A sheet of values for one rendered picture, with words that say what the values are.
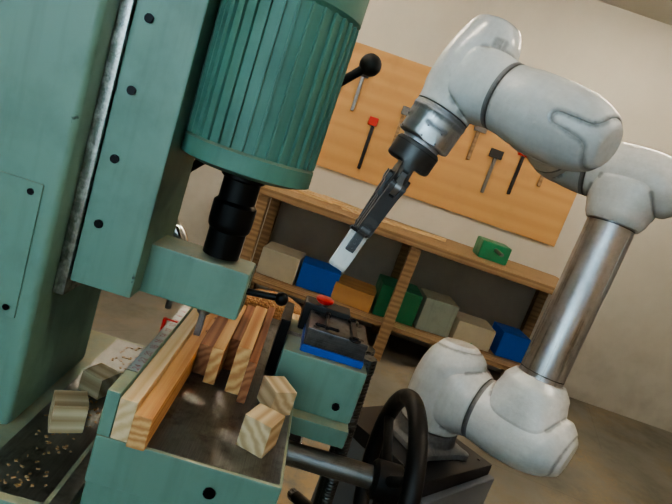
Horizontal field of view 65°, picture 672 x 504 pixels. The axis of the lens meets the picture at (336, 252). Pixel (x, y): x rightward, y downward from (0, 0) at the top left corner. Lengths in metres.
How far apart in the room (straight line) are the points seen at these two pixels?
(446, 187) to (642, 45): 1.60
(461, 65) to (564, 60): 3.39
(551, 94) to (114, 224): 0.58
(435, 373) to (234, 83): 0.88
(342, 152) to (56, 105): 3.35
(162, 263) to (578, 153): 0.56
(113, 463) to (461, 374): 0.86
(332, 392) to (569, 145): 0.48
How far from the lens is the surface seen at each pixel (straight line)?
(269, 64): 0.65
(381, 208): 0.81
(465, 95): 0.81
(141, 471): 0.66
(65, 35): 0.69
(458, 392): 1.30
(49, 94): 0.69
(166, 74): 0.69
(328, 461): 0.86
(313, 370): 0.82
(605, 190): 1.28
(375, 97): 3.96
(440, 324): 3.72
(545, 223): 4.16
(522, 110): 0.77
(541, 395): 1.26
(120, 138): 0.70
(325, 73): 0.68
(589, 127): 0.75
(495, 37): 0.85
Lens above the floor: 1.28
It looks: 11 degrees down
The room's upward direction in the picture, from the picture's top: 19 degrees clockwise
